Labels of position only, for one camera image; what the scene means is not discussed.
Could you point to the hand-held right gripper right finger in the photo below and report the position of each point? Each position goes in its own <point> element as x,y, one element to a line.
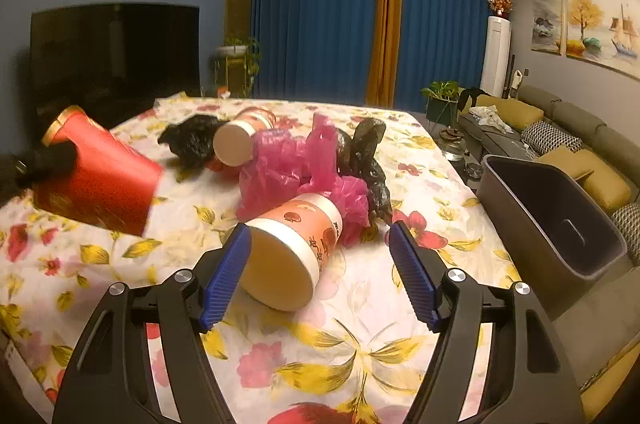
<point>412,271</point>

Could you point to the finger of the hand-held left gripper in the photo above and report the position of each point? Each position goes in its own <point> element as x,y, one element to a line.
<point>50,159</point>

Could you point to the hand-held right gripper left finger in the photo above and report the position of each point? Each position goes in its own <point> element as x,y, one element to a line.
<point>227,274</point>

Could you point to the orange white paper cup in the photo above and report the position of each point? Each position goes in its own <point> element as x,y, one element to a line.
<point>232,144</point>
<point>290,264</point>

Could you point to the red paper cup gold rim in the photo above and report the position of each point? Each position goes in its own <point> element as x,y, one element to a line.
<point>110,184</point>

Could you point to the grey plastic bin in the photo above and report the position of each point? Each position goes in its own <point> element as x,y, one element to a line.
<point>530,209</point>

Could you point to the black plastic bag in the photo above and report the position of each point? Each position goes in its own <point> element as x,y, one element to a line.
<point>370,139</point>
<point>192,139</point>

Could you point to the floral tablecloth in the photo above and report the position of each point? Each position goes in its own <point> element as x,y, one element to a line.
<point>150,264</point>

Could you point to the dark coffee table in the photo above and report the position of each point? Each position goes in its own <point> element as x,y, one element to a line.
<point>470,184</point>

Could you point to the pink red plastic bag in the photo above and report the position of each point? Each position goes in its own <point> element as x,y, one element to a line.
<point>275,174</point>

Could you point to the black television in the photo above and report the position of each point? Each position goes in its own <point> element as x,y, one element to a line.
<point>115,54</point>

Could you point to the glass teapot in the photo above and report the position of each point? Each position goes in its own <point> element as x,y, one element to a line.
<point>454,147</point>

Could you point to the plant in green pot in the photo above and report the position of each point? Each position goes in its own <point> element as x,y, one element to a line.
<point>442,104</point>

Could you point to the white crumpled cloth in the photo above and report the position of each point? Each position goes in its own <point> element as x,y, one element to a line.
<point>492,117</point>

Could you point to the small red white box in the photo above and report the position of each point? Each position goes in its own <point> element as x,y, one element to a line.
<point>224,93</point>

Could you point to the black cloth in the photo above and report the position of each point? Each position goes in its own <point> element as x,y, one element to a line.
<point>470,97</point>

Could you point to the yellow cushion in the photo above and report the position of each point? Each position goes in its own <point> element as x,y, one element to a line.
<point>605,184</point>
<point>520,112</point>
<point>562,162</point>

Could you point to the black white patterned cushion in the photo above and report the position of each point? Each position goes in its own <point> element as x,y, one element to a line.
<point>550,135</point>
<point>630,229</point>

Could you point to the gold plant stand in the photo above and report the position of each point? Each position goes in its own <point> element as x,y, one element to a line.
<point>232,74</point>

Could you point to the trailing plant in white pot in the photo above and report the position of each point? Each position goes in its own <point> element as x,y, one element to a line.
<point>240,47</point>

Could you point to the grey sofa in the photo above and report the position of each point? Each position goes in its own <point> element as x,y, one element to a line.
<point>575,114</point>

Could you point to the white standing air conditioner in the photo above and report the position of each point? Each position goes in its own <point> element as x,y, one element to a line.
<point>496,59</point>

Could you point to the blue curtain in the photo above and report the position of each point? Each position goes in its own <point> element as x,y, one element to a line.
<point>450,34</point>
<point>315,29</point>

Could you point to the orange curtain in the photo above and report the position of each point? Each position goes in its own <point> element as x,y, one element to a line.
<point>385,29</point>

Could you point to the artificial flower bouquet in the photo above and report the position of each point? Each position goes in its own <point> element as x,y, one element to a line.
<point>500,3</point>

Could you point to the small landscape painting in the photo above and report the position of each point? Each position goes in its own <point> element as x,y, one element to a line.
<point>546,22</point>

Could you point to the wide tree and sailboat painting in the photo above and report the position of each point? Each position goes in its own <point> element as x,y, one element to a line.
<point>605,29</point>

